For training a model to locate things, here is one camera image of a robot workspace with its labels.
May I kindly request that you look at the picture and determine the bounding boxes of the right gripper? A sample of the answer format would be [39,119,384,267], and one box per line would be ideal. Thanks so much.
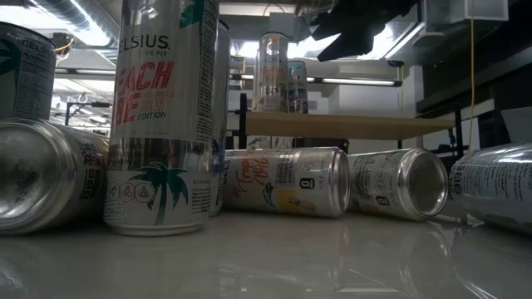
[310,0,421,62]

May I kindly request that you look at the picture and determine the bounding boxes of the Celsius Arctic Vibe can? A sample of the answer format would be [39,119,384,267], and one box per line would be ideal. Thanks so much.
[447,143,532,236]
[287,60,309,115]

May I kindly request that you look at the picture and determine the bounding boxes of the Celsius Tropical Vibe can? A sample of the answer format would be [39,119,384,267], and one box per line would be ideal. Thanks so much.
[254,32,290,114]
[222,145,352,219]

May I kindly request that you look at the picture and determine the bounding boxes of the silver Celsius beverage can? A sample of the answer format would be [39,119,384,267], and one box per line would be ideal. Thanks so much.
[209,18,232,218]
[347,148,450,223]
[0,117,111,237]

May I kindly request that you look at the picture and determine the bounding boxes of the Celsius Peach Vibe can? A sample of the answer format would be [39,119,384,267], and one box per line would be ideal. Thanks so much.
[0,21,58,122]
[102,0,220,238]

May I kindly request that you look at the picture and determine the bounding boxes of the wooden shelf black metal legs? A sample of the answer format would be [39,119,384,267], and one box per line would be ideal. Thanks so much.
[237,91,466,167]

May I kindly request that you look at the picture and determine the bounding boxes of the long linear light fixture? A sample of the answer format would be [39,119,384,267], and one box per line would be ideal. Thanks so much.
[306,76,404,88]
[53,67,117,76]

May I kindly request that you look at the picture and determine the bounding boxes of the white box-shaped unit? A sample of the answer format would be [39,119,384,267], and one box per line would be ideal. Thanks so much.
[423,0,510,26]

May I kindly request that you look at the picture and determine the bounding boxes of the black desk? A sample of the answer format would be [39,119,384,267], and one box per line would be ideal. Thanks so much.
[416,45,532,167]

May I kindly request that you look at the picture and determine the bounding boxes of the grey panel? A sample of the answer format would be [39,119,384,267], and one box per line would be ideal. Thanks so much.
[500,106,532,145]

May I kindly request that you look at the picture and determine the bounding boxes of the white glossy table mat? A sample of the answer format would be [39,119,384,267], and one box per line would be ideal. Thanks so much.
[0,194,532,299]

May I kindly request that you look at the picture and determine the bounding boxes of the round black device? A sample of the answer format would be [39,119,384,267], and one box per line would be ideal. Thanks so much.
[52,32,76,53]

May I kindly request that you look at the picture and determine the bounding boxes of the black metal stand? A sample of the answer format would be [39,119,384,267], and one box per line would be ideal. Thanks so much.
[63,100,113,127]

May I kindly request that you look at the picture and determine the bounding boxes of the long yellow cable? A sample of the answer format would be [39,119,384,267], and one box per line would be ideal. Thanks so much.
[467,0,477,153]

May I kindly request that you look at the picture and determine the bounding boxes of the silver ventilation duct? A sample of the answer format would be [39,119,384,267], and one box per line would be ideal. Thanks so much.
[24,0,121,47]

